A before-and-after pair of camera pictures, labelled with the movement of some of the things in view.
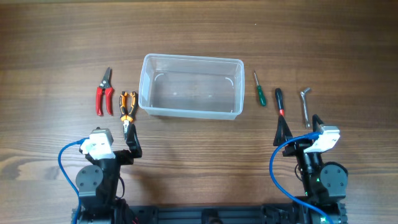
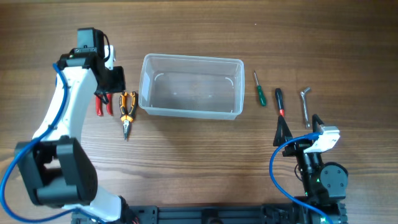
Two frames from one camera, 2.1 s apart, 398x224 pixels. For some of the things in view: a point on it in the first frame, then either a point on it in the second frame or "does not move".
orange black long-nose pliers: x=125 y=117 does not move
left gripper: x=121 y=156 -> x=115 y=81
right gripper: x=298 y=148 does not move
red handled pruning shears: x=106 y=87 does not move
